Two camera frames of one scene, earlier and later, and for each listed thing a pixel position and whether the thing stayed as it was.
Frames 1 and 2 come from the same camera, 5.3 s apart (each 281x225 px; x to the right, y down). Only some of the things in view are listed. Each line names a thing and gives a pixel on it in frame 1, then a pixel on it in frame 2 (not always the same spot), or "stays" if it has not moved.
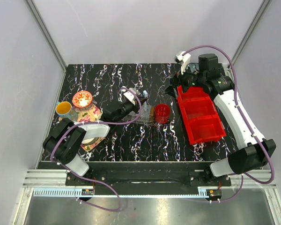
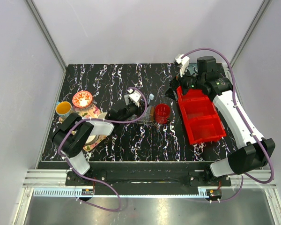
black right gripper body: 187,81 stays
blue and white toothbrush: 145,95 → 151,97
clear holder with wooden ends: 147,115 stays
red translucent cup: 162,113 stays
